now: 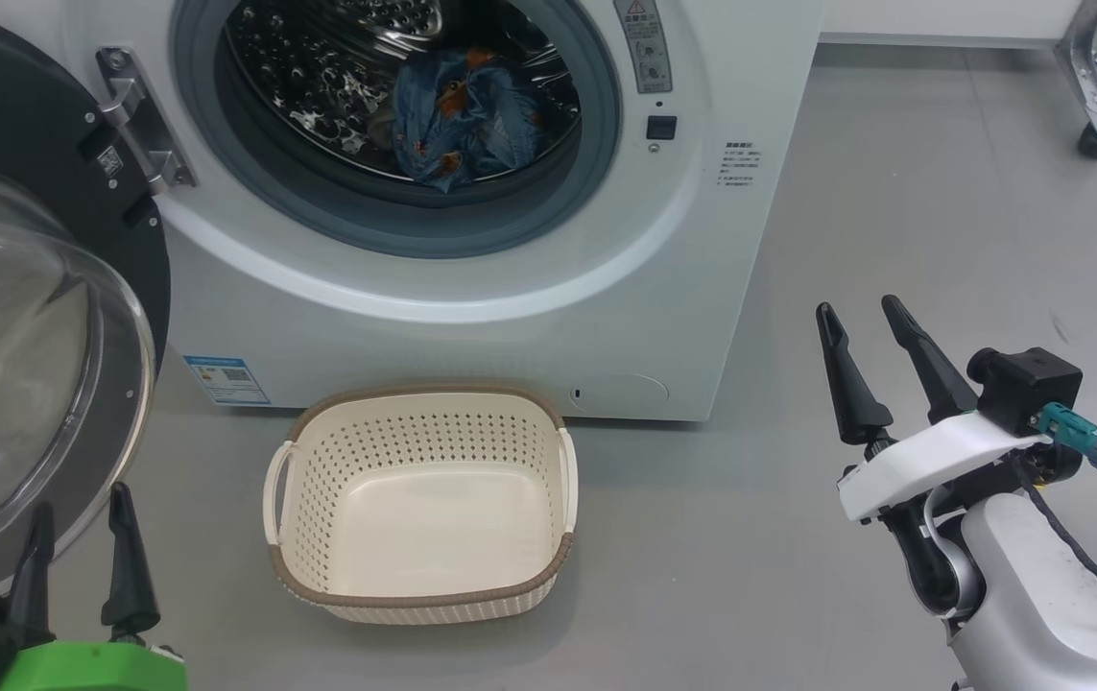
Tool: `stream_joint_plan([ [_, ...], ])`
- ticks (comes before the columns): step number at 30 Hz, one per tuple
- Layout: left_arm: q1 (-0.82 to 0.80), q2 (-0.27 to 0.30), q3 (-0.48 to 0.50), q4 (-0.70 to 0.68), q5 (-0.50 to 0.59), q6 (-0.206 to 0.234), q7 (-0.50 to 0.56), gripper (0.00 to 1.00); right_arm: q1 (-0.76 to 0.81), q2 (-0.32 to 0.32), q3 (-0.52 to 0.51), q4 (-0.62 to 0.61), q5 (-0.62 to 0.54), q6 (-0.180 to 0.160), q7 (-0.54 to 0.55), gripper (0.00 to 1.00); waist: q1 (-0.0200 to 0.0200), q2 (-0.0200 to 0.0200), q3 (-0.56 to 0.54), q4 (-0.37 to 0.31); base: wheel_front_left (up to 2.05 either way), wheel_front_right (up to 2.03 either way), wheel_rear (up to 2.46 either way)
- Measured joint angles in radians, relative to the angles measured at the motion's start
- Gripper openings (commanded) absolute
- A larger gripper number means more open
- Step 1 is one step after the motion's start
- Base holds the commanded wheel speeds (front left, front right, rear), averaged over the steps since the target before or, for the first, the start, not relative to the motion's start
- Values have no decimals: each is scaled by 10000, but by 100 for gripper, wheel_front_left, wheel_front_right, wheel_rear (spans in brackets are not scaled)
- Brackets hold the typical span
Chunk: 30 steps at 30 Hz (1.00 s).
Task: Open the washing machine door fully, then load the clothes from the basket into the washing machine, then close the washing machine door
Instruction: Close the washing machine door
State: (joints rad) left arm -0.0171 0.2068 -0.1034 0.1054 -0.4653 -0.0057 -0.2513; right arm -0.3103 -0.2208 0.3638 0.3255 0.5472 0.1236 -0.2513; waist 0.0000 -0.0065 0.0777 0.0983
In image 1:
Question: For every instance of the cream perforated laundry basket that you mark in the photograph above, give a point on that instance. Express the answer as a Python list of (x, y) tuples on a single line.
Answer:
[(433, 518)]

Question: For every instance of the perforated steel washer drum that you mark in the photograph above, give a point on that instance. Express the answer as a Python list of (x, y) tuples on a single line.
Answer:
[(318, 77)]

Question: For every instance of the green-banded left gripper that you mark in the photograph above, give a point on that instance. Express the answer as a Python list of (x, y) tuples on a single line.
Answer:
[(87, 670)]

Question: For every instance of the blue energy label sticker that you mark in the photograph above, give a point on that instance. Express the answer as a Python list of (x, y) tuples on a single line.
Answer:
[(226, 381)]

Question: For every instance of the silver metal door hinge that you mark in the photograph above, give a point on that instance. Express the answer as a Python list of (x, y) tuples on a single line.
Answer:
[(140, 125)]

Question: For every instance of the small printed text label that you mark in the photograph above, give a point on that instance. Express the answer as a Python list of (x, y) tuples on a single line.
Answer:
[(738, 163)]

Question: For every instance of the black round glass washer door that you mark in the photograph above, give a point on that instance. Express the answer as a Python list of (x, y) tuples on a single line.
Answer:
[(30, 336)]

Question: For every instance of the grey rubber door gasket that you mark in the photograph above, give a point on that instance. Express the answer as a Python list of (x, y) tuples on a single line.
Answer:
[(318, 206)]

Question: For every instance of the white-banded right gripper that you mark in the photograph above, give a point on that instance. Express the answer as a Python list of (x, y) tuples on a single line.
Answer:
[(932, 461)]

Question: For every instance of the black door latch socket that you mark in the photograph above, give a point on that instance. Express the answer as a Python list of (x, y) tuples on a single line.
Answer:
[(661, 128)]

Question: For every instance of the white furniture panel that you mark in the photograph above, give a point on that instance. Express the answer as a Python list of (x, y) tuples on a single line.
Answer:
[(941, 19)]

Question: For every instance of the round filter cover flap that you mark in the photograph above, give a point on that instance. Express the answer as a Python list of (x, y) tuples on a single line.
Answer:
[(620, 393)]

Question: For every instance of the blue bear-print clothing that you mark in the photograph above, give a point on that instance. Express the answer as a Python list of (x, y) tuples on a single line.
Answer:
[(471, 115)]

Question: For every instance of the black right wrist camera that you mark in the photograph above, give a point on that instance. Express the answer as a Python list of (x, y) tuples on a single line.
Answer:
[(1028, 389)]

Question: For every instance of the white front-load washing machine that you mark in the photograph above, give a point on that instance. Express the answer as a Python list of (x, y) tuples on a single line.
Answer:
[(510, 336)]

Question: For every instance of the white warning sticker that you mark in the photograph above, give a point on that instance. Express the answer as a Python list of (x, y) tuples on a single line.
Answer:
[(644, 48)]

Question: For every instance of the metal leg with caster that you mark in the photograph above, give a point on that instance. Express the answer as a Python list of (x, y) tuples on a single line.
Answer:
[(1090, 86)]

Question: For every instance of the white QR code sticker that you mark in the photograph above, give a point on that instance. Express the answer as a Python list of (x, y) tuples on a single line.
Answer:
[(108, 160)]

